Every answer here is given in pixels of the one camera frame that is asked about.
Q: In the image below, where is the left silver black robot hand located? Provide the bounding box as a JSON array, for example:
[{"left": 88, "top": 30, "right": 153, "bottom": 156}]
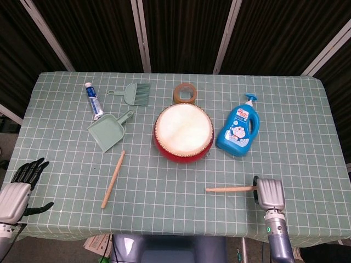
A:
[{"left": 0, "top": 157, "right": 55, "bottom": 224}]

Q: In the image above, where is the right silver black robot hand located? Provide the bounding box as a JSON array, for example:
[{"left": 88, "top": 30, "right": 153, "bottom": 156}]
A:
[{"left": 252, "top": 175, "right": 286, "bottom": 211}]

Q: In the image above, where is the wooden drumstick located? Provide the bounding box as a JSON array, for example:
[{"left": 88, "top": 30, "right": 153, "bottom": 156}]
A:
[
  {"left": 100, "top": 150, "right": 126, "bottom": 210},
  {"left": 205, "top": 185, "right": 258, "bottom": 193}
]

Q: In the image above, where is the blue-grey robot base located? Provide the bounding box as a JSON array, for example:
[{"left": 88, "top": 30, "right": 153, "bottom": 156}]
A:
[{"left": 111, "top": 234, "right": 228, "bottom": 263}]

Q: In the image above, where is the red drum with white skin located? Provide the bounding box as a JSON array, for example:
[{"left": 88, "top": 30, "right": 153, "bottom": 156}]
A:
[{"left": 152, "top": 103, "right": 214, "bottom": 165}]

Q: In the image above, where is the white metal table leg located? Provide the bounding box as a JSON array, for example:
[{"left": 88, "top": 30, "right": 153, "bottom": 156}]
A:
[{"left": 240, "top": 237, "right": 248, "bottom": 263}]

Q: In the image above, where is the blue detergent pump bottle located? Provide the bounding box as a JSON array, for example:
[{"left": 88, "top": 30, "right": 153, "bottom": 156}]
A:
[{"left": 216, "top": 93, "right": 261, "bottom": 157}]

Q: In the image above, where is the cardboard box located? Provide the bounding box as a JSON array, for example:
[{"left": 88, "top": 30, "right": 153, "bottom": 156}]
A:
[{"left": 83, "top": 234, "right": 113, "bottom": 260}]

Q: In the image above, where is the green checked tablecloth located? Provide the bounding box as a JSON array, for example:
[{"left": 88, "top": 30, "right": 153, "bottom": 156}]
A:
[{"left": 10, "top": 71, "right": 351, "bottom": 247}]

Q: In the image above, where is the green plastic dustpan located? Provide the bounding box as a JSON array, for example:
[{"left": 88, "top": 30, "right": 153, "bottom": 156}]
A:
[{"left": 87, "top": 108, "right": 134, "bottom": 153}]

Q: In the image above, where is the white and blue toothpaste tube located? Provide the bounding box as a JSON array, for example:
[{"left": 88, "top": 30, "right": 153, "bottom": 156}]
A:
[{"left": 84, "top": 82, "right": 105, "bottom": 122}]

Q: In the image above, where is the brown tape roll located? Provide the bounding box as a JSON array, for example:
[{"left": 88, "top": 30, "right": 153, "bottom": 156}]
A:
[{"left": 172, "top": 83, "right": 198, "bottom": 105}]

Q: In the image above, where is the green plastic hand brush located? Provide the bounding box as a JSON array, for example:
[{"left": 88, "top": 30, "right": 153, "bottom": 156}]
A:
[{"left": 107, "top": 83, "right": 151, "bottom": 107}]

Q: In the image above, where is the white screen frame post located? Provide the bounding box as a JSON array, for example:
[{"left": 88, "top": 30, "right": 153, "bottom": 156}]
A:
[
  {"left": 19, "top": 0, "right": 75, "bottom": 72},
  {"left": 0, "top": 103, "right": 24, "bottom": 125},
  {"left": 301, "top": 20, "right": 351, "bottom": 77},
  {"left": 213, "top": 0, "right": 244, "bottom": 75},
  {"left": 131, "top": 0, "right": 152, "bottom": 73}
]

